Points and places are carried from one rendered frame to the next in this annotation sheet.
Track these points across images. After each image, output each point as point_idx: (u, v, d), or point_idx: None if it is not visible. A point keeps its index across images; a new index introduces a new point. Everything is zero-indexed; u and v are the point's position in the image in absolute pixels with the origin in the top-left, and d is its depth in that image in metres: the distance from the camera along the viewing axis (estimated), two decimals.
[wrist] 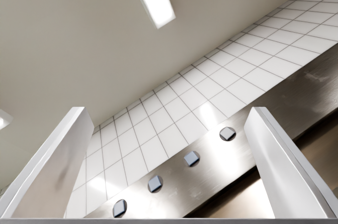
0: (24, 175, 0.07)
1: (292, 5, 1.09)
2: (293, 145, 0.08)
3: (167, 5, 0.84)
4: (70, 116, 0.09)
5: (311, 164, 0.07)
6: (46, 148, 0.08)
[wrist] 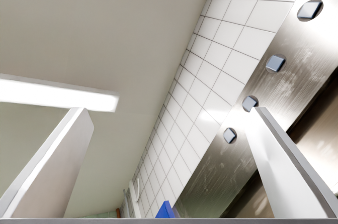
0: (24, 175, 0.07)
1: None
2: (293, 145, 0.08)
3: None
4: (70, 116, 0.09)
5: (311, 164, 0.07)
6: (46, 148, 0.08)
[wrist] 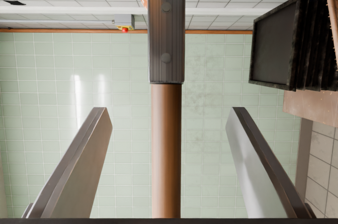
0: (57, 175, 0.07)
1: None
2: (265, 145, 0.08)
3: None
4: (93, 116, 0.09)
5: (279, 164, 0.07)
6: (74, 148, 0.08)
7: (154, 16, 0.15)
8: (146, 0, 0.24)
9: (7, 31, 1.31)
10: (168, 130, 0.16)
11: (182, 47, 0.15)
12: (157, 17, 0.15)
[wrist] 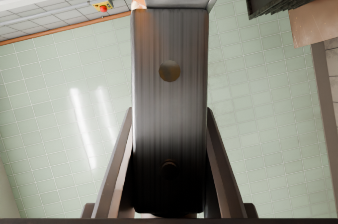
0: (112, 175, 0.07)
1: None
2: (219, 145, 0.08)
3: None
4: (132, 116, 0.09)
5: (227, 164, 0.07)
6: (122, 148, 0.08)
7: (145, 88, 0.07)
8: None
9: None
10: None
11: (202, 148, 0.07)
12: (151, 89, 0.07)
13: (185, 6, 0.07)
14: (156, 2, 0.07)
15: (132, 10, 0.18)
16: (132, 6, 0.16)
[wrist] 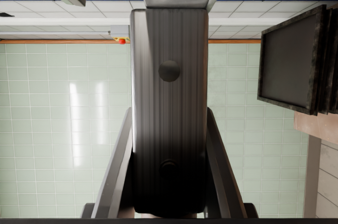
0: (112, 175, 0.07)
1: None
2: (219, 145, 0.08)
3: None
4: (132, 116, 0.09)
5: (227, 164, 0.07)
6: (122, 148, 0.08)
7: (145, 88, 0.07)
8: None
9: None
10: None
11: (202, 148, 0.07)
12: (151, 89, 0.07)
13: (184, 5, 0.07)
14: (156, 2, 0.07)
15: None
16: None
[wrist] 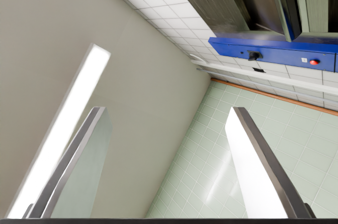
0: (57, 175, 0.07)
1: None
2: (265, 145, 0.08)
3: None
4: (93, 116, 0.09)
5: (279, 164, 0.07)
6: (74, 148, 0.08)
7: None
8: None
9: (224, 83, 1.73)
10: None
11: None
12: None
13: None
14: None
15: None
16: None
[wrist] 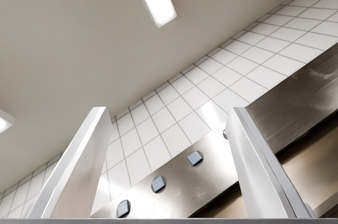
0: (57, 175, 0.07)
1: (295, 2, 1.08)
2: (265, 145, 0.08)
3: (168, 4, 0.83)
4: (93, 116, 0.09)
5: (279, 164, 0.07)
6: (74, 148, 0.08)
7: None
8: None
9: None
10: None
11: None
12: None
13: None
14: None
15: None
16: None
